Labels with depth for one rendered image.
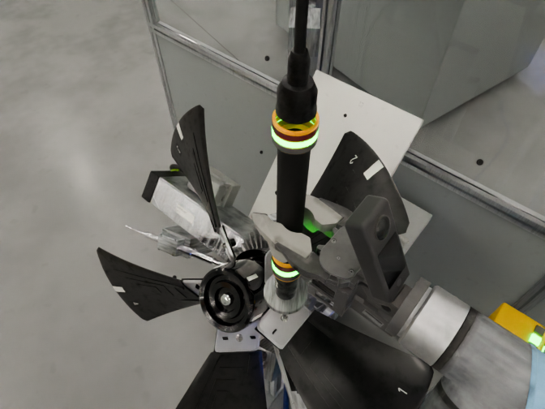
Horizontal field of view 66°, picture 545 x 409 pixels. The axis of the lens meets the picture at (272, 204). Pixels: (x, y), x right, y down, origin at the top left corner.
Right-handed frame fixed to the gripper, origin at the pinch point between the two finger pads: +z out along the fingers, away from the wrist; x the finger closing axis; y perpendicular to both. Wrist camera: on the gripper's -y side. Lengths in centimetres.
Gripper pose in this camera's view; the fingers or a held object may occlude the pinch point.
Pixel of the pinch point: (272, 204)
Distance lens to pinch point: 51.4
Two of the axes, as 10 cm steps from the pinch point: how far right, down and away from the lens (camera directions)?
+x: 6.4, -6.1, 4.7
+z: -7.7, -5.1, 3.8
